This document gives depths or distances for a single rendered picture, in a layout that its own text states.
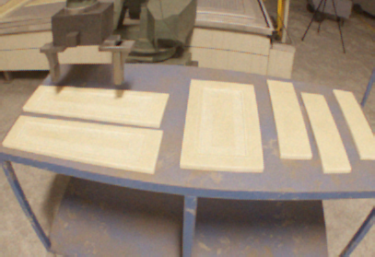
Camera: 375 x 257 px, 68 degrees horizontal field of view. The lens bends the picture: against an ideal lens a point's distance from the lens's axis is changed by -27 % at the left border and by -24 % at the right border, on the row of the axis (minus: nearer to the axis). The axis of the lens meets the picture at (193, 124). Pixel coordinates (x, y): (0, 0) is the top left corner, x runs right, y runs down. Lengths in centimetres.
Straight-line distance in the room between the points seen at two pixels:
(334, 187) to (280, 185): 22
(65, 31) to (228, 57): 207
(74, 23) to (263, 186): 84
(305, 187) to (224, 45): 208
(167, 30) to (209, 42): 81
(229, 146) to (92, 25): 62
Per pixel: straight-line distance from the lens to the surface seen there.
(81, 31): 119
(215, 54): 305
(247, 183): 109
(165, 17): 226
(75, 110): 137
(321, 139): 130
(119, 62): 124
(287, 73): 318
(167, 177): 108
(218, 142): 118
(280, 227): 193
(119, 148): 116
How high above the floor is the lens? 182
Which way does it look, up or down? 38 degrees down
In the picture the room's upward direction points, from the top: 3 degrees clockwise
